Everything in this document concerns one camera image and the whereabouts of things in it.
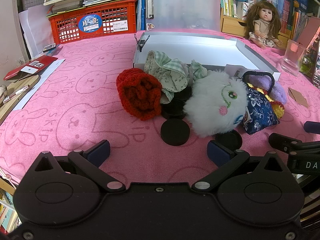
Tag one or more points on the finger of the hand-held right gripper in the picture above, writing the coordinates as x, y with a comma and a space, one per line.
281, 141
313, 127

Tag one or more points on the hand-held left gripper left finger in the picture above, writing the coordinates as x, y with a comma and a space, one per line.
100, 151

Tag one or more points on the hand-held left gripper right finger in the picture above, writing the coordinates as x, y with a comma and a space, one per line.
217, 153

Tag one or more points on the black round puck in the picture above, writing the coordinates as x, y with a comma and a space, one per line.
173, 110
231, 138
185, 95
175, 132

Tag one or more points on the yellow red crochet charm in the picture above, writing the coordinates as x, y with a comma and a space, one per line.
278, 107

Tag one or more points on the blue floral fabric pouch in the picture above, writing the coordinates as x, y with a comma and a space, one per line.
258, 112

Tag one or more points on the white fluffy plush pouch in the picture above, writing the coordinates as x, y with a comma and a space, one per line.
215, 105

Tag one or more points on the purple fluffy pouch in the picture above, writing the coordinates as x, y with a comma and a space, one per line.
278, 90

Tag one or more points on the red crochet pouch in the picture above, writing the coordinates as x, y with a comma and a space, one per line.
138, 93

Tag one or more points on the green gingham floral pouch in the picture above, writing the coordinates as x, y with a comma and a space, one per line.
172, 75

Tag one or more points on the grey cardboard box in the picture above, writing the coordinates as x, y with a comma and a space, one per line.
190, 47

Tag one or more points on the brown cardboard piece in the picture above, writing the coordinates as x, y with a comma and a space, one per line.
298, 97

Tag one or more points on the pink bunny print towel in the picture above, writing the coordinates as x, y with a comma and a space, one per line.
75, 120

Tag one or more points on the smartphone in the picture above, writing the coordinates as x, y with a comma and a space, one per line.
317, 67

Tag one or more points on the clear jar green plant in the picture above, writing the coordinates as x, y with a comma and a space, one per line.
306, 65

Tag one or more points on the clear drinking glass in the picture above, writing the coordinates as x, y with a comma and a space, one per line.
292, 57

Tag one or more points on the white paper sheet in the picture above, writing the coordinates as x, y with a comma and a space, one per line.
42, 80

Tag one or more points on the pink stand board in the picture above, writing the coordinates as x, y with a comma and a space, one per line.
308, 35

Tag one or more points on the wooden board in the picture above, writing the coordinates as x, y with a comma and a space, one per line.
12, 105

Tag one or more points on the silver pen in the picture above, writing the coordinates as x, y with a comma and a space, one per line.
16, 93

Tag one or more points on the red booklet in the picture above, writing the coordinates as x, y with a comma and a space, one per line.
37, 63

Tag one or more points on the silver metal bell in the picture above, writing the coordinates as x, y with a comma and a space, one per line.
3, 92

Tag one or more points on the small black card box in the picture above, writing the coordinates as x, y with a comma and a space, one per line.
49, 47

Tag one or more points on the brown-haired baby doll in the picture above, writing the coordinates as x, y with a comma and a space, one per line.
262, 22

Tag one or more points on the black binder clip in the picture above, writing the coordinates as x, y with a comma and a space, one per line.
141, 42

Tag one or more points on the wooden drawer organiser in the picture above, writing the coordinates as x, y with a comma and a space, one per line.
232, 26

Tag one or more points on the red plastic crate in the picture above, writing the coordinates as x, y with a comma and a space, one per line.
67, 27

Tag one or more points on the row of upright books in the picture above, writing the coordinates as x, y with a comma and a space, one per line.
277, 2

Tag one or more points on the leaning white paper sheets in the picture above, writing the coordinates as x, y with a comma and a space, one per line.
35, 32

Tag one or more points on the translucent clipboard folder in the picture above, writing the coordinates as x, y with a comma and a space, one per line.
185, 7

